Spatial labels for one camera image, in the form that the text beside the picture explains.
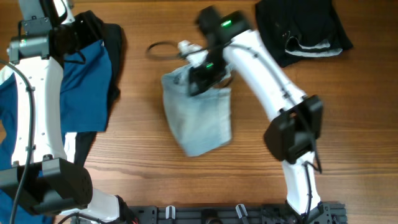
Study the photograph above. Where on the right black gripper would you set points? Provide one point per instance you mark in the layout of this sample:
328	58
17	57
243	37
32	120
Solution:
200	81

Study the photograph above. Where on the light blue denim shorts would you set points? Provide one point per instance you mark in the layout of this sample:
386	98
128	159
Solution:
198	123

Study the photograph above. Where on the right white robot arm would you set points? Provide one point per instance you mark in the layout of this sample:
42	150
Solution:
295	118

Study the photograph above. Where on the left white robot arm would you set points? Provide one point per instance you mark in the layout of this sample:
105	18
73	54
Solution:
41	180

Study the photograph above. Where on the folded black clothes stack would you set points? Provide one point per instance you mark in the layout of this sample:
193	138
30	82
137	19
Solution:
294	30

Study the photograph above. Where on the dark blue t-shirt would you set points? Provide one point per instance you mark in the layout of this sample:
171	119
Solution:
83	98

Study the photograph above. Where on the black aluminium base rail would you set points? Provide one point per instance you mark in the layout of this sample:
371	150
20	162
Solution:
323	213

